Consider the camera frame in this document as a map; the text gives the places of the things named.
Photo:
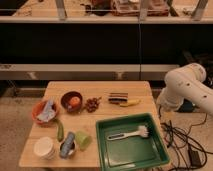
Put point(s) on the crumpled white blue packet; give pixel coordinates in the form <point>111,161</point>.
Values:
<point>48,112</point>

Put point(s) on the yellow banana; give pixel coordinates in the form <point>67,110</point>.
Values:
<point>130,103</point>

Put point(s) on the orange plastic bowl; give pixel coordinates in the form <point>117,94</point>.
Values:
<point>38,108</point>

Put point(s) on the bunch of brown grapes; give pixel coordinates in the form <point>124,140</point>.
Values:
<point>92,104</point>

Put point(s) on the dark brown bowl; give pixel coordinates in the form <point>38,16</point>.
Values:
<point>65,101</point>

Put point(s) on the white paper cup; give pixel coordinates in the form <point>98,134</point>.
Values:
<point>44,148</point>

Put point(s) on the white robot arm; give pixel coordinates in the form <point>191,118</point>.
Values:
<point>186,83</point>

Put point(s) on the green plastic tray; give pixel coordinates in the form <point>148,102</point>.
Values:
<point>132,153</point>

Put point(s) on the white dish brush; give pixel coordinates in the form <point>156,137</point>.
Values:
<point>141,131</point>

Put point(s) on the striped dark block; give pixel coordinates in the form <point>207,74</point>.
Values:
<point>118,97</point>

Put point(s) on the green cucumber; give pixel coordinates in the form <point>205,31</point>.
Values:
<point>60,132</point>

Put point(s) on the light green plastic cup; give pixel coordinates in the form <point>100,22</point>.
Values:
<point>82,139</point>

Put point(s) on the wooden table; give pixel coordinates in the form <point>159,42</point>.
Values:
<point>89,159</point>

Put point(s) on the orange fruit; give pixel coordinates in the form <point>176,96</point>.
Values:
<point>74,101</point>

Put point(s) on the blue grey can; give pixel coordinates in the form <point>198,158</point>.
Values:
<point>66,146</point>

